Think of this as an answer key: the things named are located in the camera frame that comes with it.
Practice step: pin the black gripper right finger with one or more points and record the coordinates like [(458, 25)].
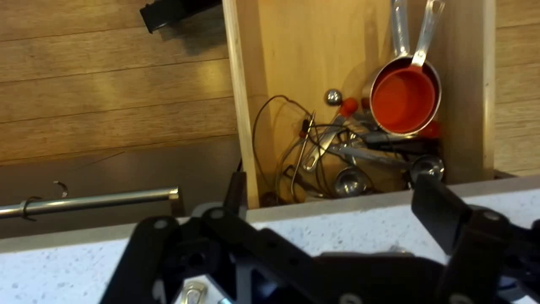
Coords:
[(439, 207)]

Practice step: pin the small red item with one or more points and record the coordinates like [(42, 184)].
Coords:
[(350, 106)]

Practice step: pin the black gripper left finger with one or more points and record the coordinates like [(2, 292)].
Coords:
[(238, 194)]

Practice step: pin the small steel knob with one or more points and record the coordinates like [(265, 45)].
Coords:
[(333, 96)]

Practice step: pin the steel measuring cup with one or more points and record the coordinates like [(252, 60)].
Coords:
[(350, 182), (429, 167)]

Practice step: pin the small steel utensil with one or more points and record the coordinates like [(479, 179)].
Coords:
[(194, 292)]

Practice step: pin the dark kitchen cabinet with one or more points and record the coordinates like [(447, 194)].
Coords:
[(112, 174)]

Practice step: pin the wooden drawer box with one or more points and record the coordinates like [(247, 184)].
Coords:
[(314, 50)]

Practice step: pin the red measuring cup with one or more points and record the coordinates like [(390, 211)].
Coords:
[(400, 27)]

